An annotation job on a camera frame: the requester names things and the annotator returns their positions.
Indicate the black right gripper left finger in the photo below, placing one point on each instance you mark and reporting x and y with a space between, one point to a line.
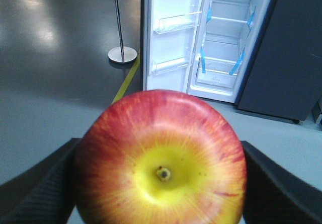
43 193

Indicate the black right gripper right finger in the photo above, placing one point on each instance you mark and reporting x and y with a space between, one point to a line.
274 195

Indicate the red yellow apple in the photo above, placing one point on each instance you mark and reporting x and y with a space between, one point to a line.
160 157

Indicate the fridge door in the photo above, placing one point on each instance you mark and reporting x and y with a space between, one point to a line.
168 46

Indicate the fridge body with shelves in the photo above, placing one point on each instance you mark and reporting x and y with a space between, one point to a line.
280 75

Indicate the blue tape strip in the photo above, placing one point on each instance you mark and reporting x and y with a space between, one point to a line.
252 13
237 63
202 58

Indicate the lower clear door bin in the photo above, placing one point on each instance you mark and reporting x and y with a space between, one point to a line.
171 65

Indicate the clear door bin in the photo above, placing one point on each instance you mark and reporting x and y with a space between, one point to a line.
171 65
176 23

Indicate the middle clear door bin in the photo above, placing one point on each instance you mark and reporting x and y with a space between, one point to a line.
176 23

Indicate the matte silver stanchion post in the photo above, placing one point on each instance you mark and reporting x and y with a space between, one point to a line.
121 54

